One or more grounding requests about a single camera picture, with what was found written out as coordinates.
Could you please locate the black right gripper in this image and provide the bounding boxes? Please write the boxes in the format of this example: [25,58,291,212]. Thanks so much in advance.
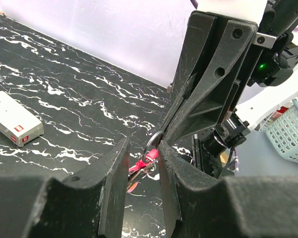
[163,19,258,179]

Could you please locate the pink keyring strap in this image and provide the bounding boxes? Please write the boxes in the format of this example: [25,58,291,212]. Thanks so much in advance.
[126,148,161,193]

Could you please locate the teal plastic basket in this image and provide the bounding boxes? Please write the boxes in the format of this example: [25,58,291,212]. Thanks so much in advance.
[266,99,298,163]

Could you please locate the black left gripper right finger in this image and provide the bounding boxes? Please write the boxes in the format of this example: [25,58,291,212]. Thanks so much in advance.
[158,142,298,238]

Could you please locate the small white red box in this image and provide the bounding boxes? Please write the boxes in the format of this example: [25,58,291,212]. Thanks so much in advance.
[0,91,44,147]

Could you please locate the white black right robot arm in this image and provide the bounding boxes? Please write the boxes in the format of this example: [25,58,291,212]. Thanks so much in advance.
[158,0,298,178]

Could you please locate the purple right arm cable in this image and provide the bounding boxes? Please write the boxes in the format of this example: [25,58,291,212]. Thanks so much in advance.
[190,0,298,174]

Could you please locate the small dark key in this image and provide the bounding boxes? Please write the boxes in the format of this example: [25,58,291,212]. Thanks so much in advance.
[127,161,156,186]

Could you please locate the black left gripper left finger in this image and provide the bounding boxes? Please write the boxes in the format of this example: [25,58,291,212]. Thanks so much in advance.
[0,138,130,238]

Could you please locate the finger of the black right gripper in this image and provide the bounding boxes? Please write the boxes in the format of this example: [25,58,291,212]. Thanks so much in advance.
[161,10,218,133]

